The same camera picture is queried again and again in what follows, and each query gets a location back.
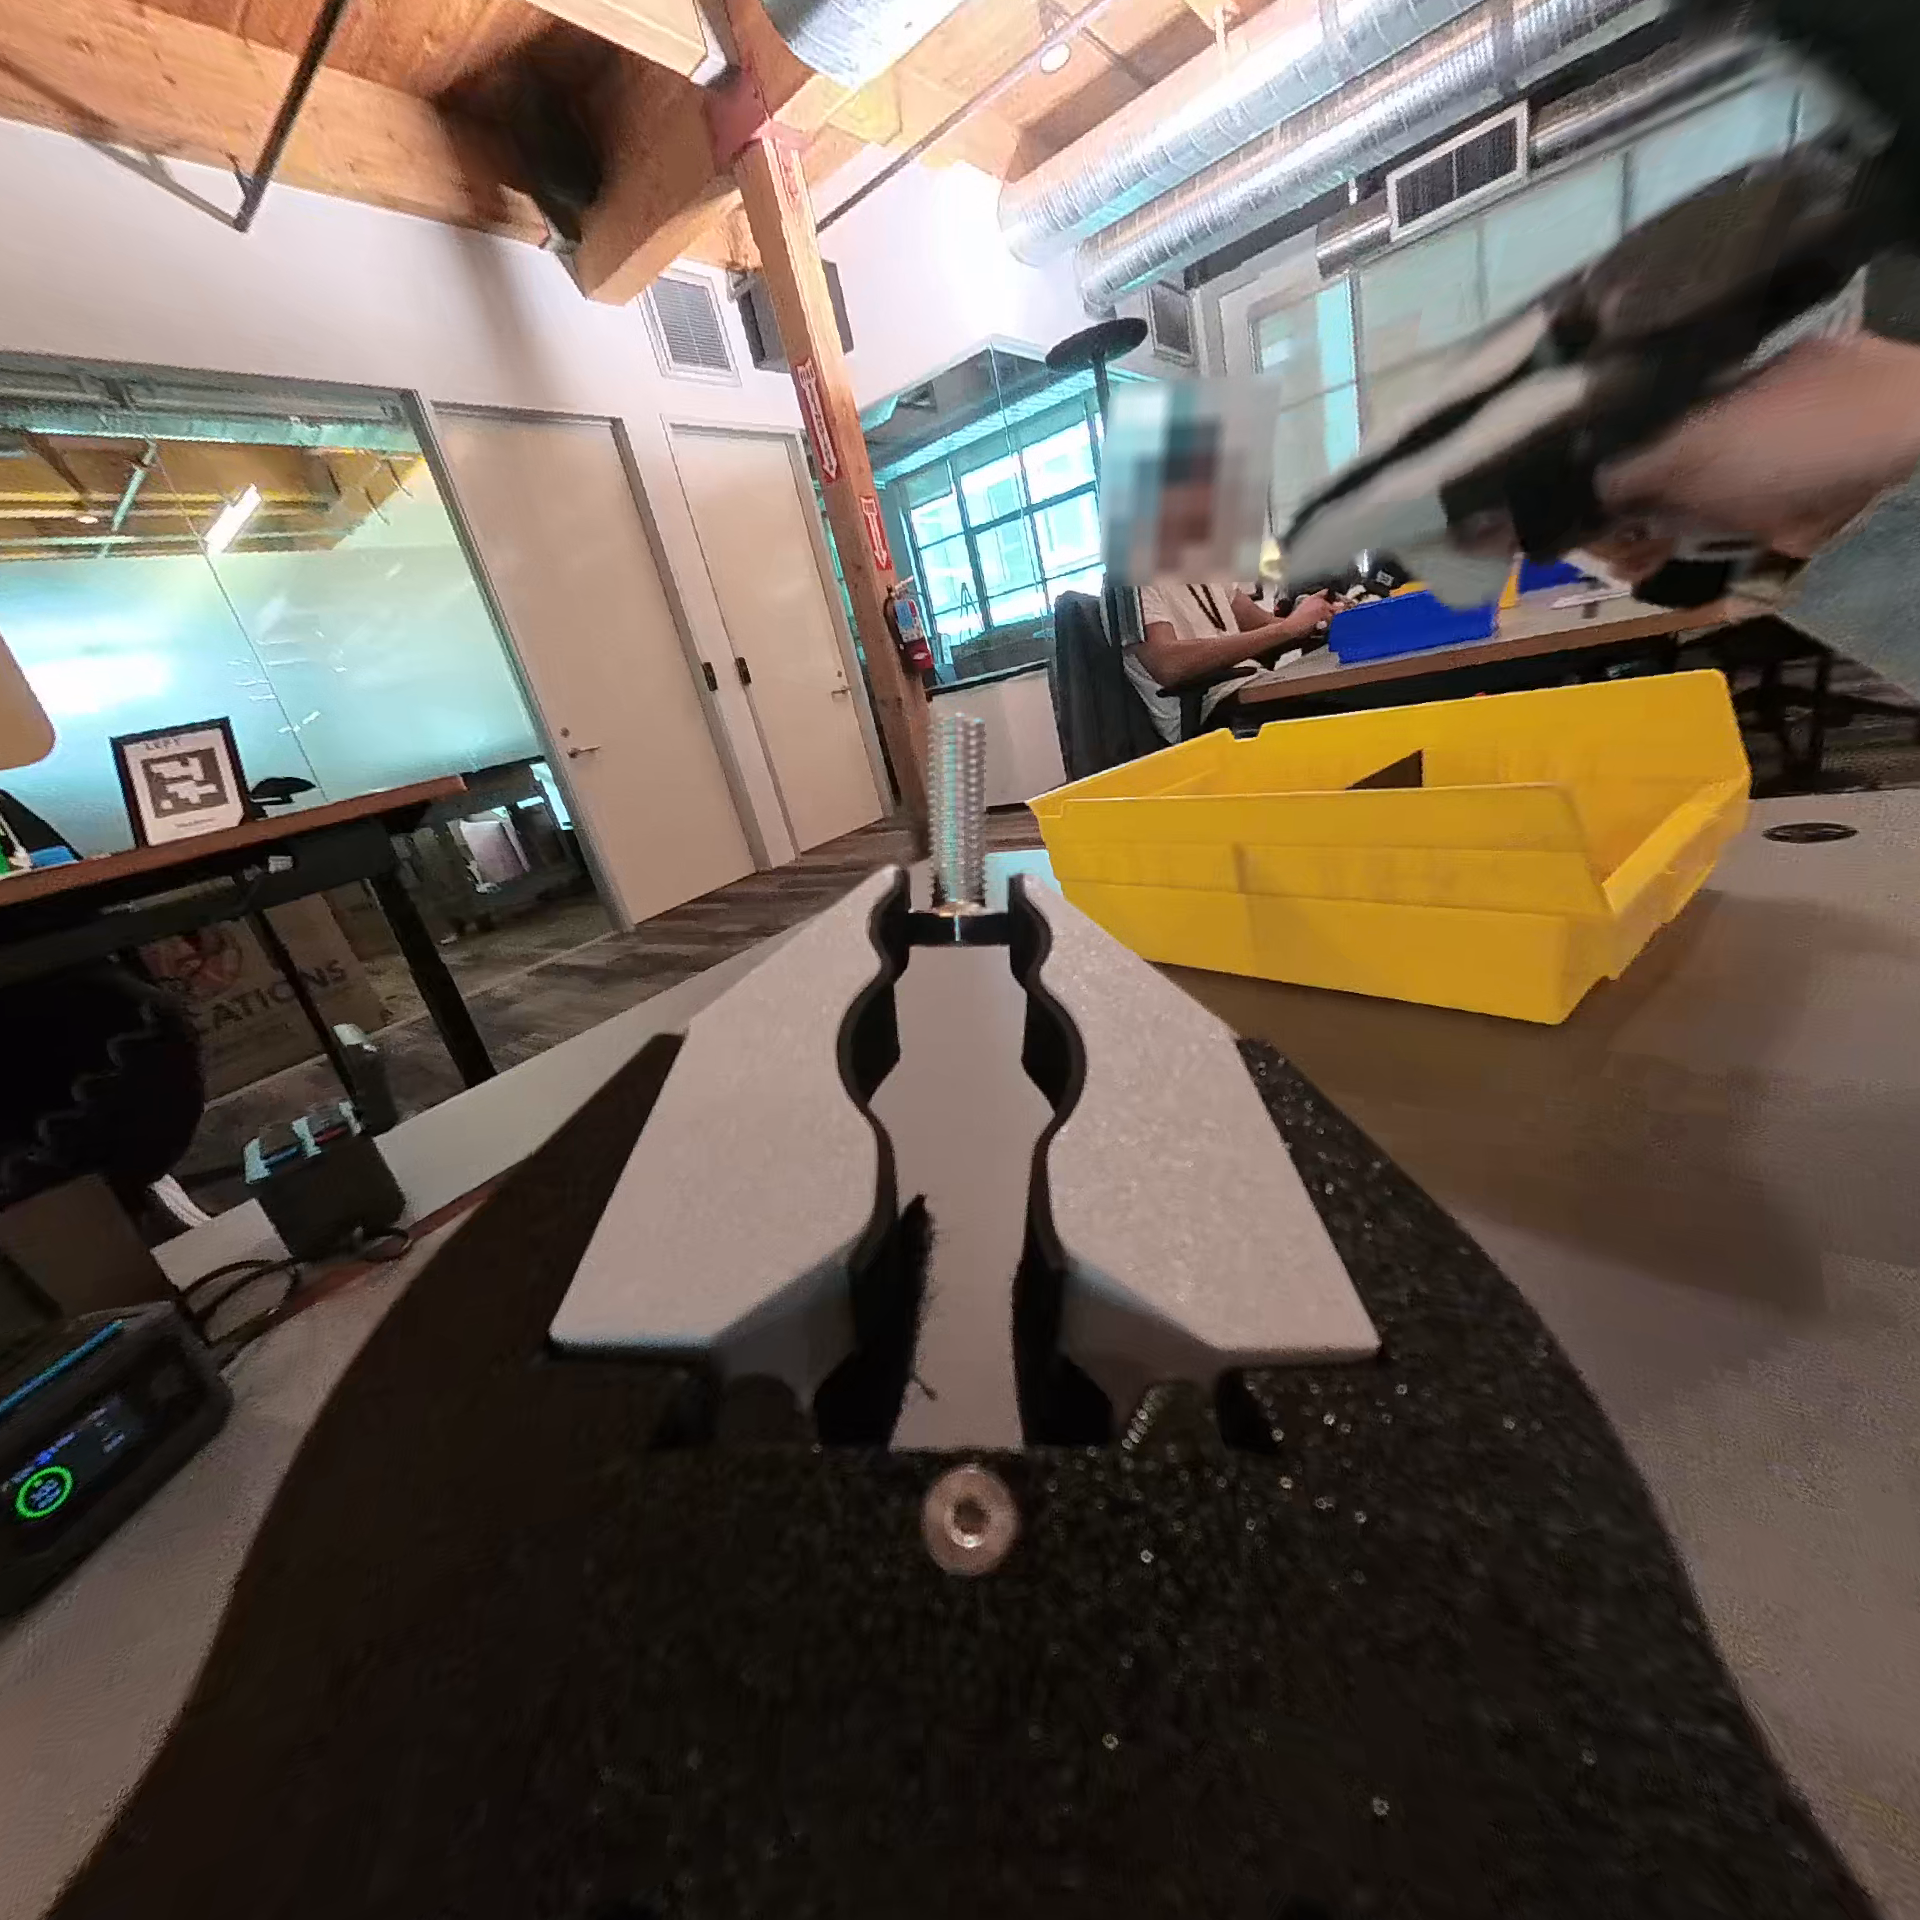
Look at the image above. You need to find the person's right hand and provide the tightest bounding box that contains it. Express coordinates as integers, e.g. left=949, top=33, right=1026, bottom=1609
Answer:
left=1599, top=331, right=1920, bottom=561

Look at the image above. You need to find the blue plastic bin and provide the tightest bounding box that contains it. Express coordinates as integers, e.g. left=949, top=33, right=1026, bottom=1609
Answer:
left=1328, top=588, right=1503, bottom=667

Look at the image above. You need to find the framed marker tag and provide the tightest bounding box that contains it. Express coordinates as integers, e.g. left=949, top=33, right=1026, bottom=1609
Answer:
left=110, top=720, right=250, bottom=851

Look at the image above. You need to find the black rolling chair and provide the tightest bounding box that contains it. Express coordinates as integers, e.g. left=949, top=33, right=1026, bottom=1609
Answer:
left=0, top=964, right=207, bottom=1213

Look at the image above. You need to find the dark wooden desk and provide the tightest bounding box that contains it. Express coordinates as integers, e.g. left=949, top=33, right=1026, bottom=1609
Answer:
left=0, top=778, right=499, bottom=1093

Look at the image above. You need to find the black cable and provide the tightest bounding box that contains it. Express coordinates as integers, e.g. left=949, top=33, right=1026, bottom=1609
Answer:
left=161, top=1227, right=415, bottom=1356

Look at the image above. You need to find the yellow plastic bin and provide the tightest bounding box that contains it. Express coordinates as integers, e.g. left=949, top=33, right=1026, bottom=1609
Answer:
left=1034, top=672, right=1755, bottom=1028

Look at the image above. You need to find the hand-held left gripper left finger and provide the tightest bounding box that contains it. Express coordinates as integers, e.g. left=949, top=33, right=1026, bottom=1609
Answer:
left=546, top=867, right=921, bottom=1381

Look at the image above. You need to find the cardboard box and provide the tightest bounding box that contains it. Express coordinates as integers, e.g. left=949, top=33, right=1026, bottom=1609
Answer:
left=141, top=892, right=395, bottom=1098

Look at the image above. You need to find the black power station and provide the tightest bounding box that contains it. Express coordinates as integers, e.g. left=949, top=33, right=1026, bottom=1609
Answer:
left=0, top=1301, right=235, bottom=1619

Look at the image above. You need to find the wooden post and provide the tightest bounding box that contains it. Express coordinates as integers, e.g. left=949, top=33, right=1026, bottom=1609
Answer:
left=730, top=134, right=935, bottom=825

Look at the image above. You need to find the black office chair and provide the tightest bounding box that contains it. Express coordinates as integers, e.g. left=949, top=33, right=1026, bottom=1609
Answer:
left=1047, top=591, right=1177, bottom=783

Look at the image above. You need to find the silver ventilation duct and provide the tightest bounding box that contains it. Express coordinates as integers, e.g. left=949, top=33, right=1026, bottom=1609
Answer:
left=996, top=0, right=1703, bottom=310

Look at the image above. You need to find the wooden work table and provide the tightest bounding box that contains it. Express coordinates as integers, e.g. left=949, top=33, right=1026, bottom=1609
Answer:
left=1235, top=591, right=1775, bottom=708

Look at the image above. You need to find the silver hex bolt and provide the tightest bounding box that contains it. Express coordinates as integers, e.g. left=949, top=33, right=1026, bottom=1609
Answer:
left=925, top=714, right=996, bottom=912

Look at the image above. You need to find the black charger box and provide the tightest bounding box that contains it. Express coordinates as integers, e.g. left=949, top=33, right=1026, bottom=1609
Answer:
left=240, top=1103, right=409, bottom=1265

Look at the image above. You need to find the white wall vent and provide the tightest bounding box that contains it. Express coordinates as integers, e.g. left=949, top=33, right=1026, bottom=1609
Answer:
left=641, top=267, right=742, bottom=388

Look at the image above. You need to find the white door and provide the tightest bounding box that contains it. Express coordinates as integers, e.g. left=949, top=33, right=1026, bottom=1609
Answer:
left=664, top=421, right=893, bottom=867
left=426, top=400, right=765, bottom=927

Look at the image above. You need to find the white cabinet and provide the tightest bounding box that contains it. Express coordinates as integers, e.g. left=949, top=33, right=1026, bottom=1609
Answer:
left=925, top=667, right=1068, bottom=810

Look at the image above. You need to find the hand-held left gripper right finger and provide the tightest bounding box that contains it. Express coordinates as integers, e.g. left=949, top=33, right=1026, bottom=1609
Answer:
left=1009, top=874, right=1383, bottom=1379

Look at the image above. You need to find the black wall speaker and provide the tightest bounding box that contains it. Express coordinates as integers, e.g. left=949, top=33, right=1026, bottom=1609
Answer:
left=734, top=261, right=853, bottom=375

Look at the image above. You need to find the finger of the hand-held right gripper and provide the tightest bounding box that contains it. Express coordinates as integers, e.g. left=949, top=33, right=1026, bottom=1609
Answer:
left=1262, top=434, right=1520, bottom=608
left=1344, top=298, right=1593, bottom=498

